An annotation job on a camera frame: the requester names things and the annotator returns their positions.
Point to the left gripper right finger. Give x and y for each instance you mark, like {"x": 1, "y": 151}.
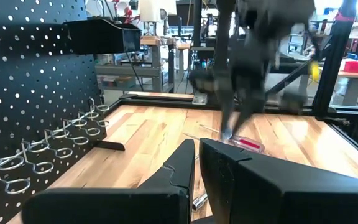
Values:
{"x": 275, "y": 193}

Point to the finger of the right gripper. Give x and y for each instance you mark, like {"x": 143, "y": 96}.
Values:
{"x": 227, "y": 109}
{"x": 250, "y": 105}

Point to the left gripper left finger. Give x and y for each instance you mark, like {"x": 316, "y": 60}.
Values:
{"x": 120, "y": 205}

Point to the red screwdriver marked 1/4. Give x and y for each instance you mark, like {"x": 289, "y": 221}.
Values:
{"x": 249, "y": 144}

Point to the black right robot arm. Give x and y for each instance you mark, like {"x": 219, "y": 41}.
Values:
{"x": 275, "y": 12}

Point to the grey metal workbench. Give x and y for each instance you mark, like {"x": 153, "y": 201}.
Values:
{"x": 154, "y": 62}

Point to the white lamp shade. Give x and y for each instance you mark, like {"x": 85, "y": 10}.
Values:
{"x": 154, "y": 11}

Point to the black plastic bin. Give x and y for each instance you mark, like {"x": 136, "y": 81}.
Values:
{"x": 104, "y": 37}

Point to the black metal pegboard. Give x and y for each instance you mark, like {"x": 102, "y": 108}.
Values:
{"x": 26, "y": 77}

